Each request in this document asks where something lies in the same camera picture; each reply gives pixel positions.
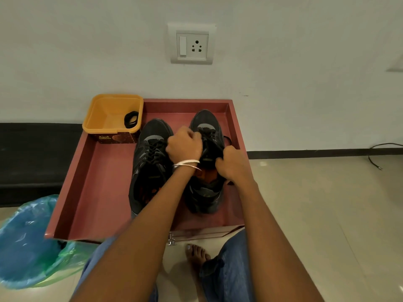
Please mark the person's left hand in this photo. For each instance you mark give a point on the person's left hand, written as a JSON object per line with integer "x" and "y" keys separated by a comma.
{"x": 184, "y": 147}

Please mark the person's right hand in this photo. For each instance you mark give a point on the person's right hand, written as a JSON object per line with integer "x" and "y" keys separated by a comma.
{"x": 234, "y": 166}

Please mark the person's left fingers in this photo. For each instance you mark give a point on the person's left fingers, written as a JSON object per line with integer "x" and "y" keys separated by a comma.
{"x": 187, "y": 135}

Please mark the person's right fingers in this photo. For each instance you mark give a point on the person's right fingers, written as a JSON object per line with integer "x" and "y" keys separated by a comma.
{"x": 224, "y": 161}

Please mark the black sneaker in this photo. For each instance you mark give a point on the black sneaker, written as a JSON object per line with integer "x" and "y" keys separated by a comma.
{"x": 149, "y": 172}
{"x": 207, "y": 191}

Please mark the person's left forearm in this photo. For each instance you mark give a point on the person's left forearm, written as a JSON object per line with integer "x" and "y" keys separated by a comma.
{"x": 141, "y": 239}

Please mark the person's right forearm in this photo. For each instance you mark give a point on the person's right forearm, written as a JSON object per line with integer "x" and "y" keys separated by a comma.
{"x": 270, "y": 242}

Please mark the white bangle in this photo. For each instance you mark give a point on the white bangle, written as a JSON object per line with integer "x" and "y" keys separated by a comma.
{"x": 187, "y": 161}

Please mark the yellow plastic container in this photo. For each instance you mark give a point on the yellow plastic container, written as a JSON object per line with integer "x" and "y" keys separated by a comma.
{"x": 108, "y": 117}

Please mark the person's bare foot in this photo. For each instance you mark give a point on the person's bare foot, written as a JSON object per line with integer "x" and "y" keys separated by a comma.
{"x": 196, "y": 257}

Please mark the reddish brown drawer cabinet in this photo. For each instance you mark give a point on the reddish brown drawer cabinet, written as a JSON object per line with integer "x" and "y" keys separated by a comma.
{"x": 97, "y": 179}

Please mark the person's right leg in jeans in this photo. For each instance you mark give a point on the person's right leg in jeans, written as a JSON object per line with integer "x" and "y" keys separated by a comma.
{"x": 229, "y": 270}

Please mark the green plastic bag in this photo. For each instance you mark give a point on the green plastic bag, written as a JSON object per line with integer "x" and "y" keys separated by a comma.
{"x": 74, "y": 259}

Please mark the blue plastic bag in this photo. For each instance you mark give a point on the blue plastic bag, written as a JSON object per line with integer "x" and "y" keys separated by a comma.
{"x": 26, "y": 245}

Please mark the white wall socket with switch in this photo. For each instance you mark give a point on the white wall socket with switch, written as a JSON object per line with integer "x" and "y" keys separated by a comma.
{"x": 192, "y": 43}

